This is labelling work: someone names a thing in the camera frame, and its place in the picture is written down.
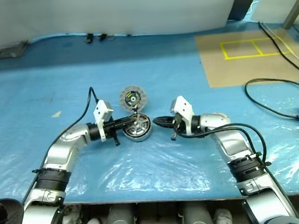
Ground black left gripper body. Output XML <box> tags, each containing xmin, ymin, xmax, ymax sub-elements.
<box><xmin>102</xmin><ymin>119</ymin><xmax>122</xmax><ymax>148</ymax></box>

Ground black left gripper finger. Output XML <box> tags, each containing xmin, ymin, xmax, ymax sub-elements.
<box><xmin>115</xmin><ymin>121</ymin><xmax>136</xmax><ymax>130</ymax></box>
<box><xmin>113</xmin><ymin>115</ymin><xmax>136</xmax><ymax>126</ymax></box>

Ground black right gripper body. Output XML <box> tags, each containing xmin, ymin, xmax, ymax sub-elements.
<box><xmin>169</xmin><ymin>113</ymin><xmax>189</xmax><ymax>142</ymax></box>

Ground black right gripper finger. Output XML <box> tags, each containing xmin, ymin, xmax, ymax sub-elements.
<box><xmin>154</xmin><ymin>119</ymin><xmax>179</xmax><ymax>131</ymax></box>
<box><xmin>152</xmin><ymin>114</ymin><xmax>177</xmax><ymax>125</ymax></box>

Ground silver motor base copper windings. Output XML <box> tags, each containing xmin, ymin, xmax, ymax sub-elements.
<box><xmin>122</xmin><ymin>112</ymin><xmax>153</xmax><ymax>143</ymax></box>

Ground blue plastic table cover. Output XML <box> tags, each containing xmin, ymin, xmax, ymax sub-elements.
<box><xmin>0</xmin><ymin>7</ymin><xmax>299</xmax><ymax>224</ymax></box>

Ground brown cardboard mat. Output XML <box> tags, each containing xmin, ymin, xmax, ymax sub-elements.
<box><xmin>194</xmin><ymin>24</ymin><xmax>299</xmax><ymax>93</ymax></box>

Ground grey rounded shape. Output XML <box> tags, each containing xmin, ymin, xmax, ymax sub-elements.
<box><xmin>105</xmin><ymin>203</ymin><xmax>137</xmax><ymax>224</ymax></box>
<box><xmin>178</xmin><ymin>200</ymin><xmax>215</xmax><ymax>224</ymax></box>

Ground white partition panel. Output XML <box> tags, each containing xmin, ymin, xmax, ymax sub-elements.
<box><xmin>0</xmin><ymin>0</ymin><xmax>248</xmax><ymax>53</ymax></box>

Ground grey metal mesh tray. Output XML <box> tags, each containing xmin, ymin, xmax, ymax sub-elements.
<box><xmin>0</xmin><ymin>40</ymin><xmax>31</xmax><ymax>60</ymax></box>

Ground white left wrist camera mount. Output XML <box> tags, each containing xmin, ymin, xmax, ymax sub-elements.
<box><xmin>92</xmin><ymin>98</ymin><xmax>117</xmax><ymax>143</ymax></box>

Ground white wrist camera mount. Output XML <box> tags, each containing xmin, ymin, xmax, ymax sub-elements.
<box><xmin>92</xmin><ymin>98</ymin><xmax>117</xmax><ymax>143</ymax></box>
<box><xmin>168</xmin><ymin>94</ymin><xmax>197</xmax><ymax>137</ymax></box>

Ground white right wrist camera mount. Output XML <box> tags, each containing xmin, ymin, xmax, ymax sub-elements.
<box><xmin>168</xmin><ymin>94</ymin><xmax>197</xmax><ymax>137</ymax></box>

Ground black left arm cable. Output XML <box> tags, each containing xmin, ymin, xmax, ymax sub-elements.
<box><xmin>46</xmin><ymin>86</ymin><xmax>103</xmax><ymax>147</ymax></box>

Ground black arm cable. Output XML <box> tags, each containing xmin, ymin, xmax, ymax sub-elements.
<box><xmin>46</xmin><ymin>86</ymin><xmax>103</xmax><ymax>147</ymax></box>
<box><xmin>177</xmin><ymin>120</ymin><xmax>269</xmax><ymax>176</ymax></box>

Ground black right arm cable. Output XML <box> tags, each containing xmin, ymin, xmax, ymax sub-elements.
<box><xmin>177</xmin><ymin>120</ymin><xmax>269</xmax><ymax>176</ymax></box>

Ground black power adapter cable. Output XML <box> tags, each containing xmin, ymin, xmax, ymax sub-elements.
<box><xmin>243</xmin><ymin>74</ymin><xmax>299</xmax><ymax>128</ymax></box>

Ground long black cable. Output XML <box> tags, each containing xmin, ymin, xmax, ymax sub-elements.
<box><xmin>258</xmin><ymin>16</ymin><xmax>299</xmax><ymax>88</ymax></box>

